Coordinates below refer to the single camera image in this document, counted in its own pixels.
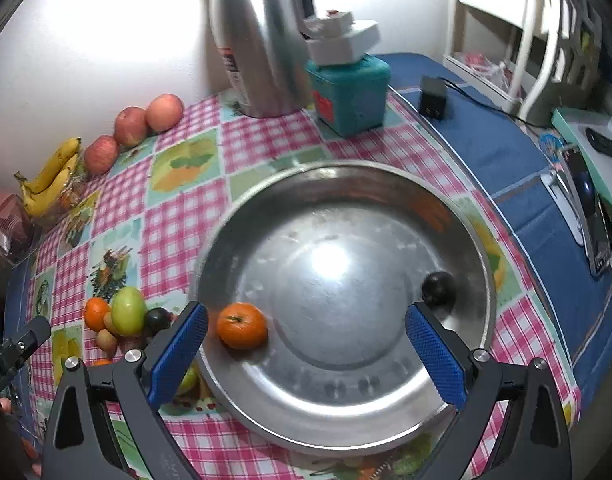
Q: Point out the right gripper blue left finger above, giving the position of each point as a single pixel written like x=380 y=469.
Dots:
x=146 y=379

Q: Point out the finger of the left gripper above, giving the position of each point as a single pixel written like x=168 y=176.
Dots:
x=16 y=351

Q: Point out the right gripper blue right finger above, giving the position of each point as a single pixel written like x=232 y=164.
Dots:
x=469 y=380

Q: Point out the yellow-green fruit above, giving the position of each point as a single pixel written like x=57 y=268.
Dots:
x=191 y=377

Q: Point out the brown kiwi front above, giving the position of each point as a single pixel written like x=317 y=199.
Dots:
x=106 y=342

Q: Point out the brown kiwi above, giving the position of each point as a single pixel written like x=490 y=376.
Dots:
x=106 y=342
x=108 y=323

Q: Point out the dark plum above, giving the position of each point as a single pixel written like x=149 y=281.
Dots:
x=156 y=320
x=439 y=290

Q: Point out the large green fruit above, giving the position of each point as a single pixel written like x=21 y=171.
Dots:
x=128 y=310

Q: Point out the orange mandarin with stem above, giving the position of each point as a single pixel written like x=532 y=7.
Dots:
x=242 y=326

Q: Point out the person's left hand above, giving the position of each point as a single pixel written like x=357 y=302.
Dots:
x=6 y=405

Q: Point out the lower yellow banana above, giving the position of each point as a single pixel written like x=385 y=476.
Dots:
x=36 y=205

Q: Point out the yellow banana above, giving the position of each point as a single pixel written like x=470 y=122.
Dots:
x=36 y=205
x=66 y=153

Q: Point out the clear glass fruit dish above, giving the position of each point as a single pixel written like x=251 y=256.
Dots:
x=70 y=197

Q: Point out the large steel bowl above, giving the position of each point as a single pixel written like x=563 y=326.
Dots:
x=333 y=254

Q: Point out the upper yellow banana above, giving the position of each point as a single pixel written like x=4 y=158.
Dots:
x=66 y=153

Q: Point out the red apple left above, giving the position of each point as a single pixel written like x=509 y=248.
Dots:
x=100 y=156

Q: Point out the red apple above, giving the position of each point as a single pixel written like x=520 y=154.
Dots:
x=164 y=112
x=100 y=156
x=130 y=127

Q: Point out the blue fabric table cover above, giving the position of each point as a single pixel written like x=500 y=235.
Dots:
x=509 y=168

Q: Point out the smartphone on stand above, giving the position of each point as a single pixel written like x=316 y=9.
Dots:
x=591 y=213

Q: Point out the red apple middle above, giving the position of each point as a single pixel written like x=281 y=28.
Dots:
x=130 y=127

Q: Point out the red apple right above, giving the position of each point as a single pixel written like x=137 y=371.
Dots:
x=164 y=112

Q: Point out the black charger plug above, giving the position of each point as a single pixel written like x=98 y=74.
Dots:
x=433 y=98

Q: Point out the teal toy box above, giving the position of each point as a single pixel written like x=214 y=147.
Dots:
x=350 y=98

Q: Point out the white shelf rack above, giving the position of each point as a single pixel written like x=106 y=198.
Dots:
x=551 y=59

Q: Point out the white power adapter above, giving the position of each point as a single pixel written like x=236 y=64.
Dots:
x=337 y=38

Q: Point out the stainless steel thermos jug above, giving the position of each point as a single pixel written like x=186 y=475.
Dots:
x=264 y=53

